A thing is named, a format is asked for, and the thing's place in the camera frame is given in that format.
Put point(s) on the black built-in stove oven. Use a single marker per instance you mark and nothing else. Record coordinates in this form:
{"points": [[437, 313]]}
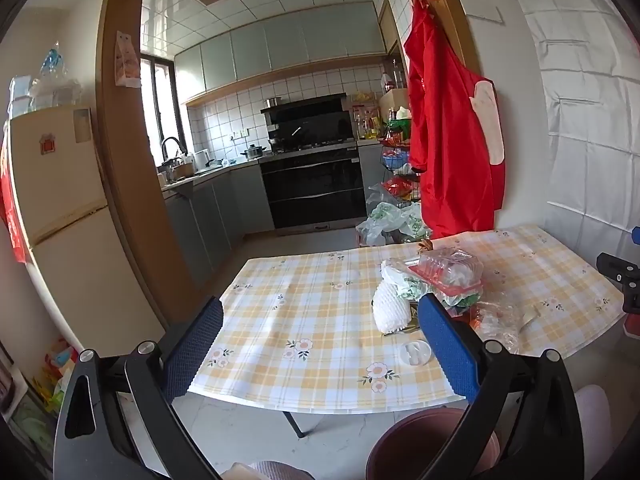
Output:
{"points": [[315, 190]]}

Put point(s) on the clear plastic bag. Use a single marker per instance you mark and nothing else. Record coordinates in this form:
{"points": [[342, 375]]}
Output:
{"points": [[55, 80]]}

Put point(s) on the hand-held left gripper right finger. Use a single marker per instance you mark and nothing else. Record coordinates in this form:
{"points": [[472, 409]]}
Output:
{"points": [[450, 345]]}

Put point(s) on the white round plastic lid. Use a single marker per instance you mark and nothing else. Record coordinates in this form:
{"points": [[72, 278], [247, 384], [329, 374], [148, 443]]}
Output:
{"points": [[415, 354]]}

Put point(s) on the steel kitchen faucet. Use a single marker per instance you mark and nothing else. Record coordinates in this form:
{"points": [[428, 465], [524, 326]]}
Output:
{"points": [[172, 142]]}

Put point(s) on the checkered floral tablecloth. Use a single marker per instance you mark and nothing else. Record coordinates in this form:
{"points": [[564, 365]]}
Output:
{"points": [[310, 320]]}

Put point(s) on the printed paper poster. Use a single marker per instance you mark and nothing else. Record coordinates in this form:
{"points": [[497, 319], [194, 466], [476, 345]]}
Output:
{"points": [[127, 60]]}

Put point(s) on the white plastic container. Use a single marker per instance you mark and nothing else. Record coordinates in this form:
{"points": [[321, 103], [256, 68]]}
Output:
{"points": [[201, 158]]}

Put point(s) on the steel pot with lid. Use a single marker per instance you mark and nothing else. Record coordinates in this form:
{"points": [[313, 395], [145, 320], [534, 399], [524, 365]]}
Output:
{"points": [[254, 152]]}

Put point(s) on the kitchen window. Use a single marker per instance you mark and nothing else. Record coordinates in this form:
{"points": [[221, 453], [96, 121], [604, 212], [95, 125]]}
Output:
{"points": [[157, 110]]}

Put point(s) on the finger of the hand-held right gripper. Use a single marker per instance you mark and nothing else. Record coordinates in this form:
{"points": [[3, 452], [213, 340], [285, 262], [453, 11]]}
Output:
{"points": [[636, 236], [617, 267]]}

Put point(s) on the white green plastic bag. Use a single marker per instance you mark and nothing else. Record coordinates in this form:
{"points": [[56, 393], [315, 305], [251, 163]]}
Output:
{"points": [[400, 275]]}

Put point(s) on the small steel pot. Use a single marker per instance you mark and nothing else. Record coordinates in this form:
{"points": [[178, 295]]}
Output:
{"points": [[273, 102]]}

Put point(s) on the pile of colourful snack packets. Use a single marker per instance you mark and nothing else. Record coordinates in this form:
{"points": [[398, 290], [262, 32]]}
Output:
{"points": [[57, 375]]}

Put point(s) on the grey lower kitchen cabinets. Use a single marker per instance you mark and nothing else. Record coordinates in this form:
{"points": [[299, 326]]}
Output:
{"points": [[215, 210]]}

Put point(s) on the wall poster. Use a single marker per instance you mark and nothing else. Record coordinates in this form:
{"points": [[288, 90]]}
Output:
{"points": [[590, 110]]}

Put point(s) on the red hanging cloth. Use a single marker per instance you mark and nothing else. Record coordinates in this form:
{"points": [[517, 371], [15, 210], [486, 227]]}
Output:
{"points": [[12, 210]]}

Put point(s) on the pile of plastic bags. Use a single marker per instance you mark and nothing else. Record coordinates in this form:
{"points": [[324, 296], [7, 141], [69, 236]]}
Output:
{"points": [[390, 220]]}

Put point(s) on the red apron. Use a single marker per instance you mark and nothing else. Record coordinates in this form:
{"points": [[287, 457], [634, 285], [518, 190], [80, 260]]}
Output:
{"points": [[450, 135]]}

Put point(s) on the brown cardboard box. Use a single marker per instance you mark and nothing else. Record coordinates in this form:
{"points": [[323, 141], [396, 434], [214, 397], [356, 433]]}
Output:
{"points": [[395, 102]]}

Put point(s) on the clear plastic wrapper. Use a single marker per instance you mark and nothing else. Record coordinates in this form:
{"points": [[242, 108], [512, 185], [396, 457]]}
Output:
{"points": [[495, 325]]}

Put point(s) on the maroon plastic bin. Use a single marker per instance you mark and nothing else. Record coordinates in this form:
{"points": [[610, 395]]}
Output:
{"points": [[415, 440]]}

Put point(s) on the dark shelf unit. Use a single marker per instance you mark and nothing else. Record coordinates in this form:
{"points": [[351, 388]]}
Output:
{"points": [[20, 410]]}

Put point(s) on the black range hood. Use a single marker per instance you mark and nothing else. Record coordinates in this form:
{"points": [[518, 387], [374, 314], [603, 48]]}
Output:
{"points": [[310, 117]]}

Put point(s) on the clear plastic clamshell container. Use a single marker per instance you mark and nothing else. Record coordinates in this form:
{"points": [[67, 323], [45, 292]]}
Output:
{"points": [[450, 267]]}

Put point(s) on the black table leg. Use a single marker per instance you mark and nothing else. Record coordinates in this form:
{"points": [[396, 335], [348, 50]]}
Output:
{"points": [[300, 422]]}

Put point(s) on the cream refrigerator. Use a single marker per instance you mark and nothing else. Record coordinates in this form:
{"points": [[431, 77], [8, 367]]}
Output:
{"points": [[55, 185]]}

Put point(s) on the white paper scrap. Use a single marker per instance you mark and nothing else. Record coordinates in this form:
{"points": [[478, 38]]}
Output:
{"points": [[530, 319]]}

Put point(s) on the white foam fruit net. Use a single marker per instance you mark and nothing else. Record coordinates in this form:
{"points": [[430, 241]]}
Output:
{"points": [[392, 310]]}

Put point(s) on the group of cooking oil bottles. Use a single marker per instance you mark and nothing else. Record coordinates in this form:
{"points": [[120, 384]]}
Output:
{"points": [[369, 125]]}

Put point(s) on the dark red snack packet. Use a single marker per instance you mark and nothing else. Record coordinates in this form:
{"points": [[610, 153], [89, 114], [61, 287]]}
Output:
{"points": [[425, 246]]}

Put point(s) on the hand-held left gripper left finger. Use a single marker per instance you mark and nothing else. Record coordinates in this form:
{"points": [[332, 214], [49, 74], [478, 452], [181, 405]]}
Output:
{"points": [[197, 345]]}

